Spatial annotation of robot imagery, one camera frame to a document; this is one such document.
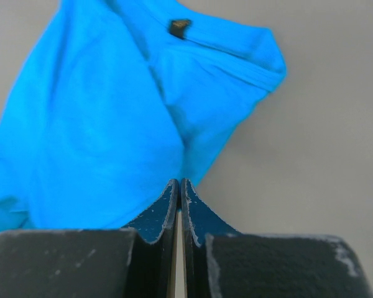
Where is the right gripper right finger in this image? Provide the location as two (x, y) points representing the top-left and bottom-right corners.
(180, 179), (373, 297)

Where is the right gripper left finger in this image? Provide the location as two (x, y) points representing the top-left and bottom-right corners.
(0, 179), (178, 297)

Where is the blue t shirt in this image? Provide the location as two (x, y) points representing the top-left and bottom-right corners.
(0, 1), (286, 232)

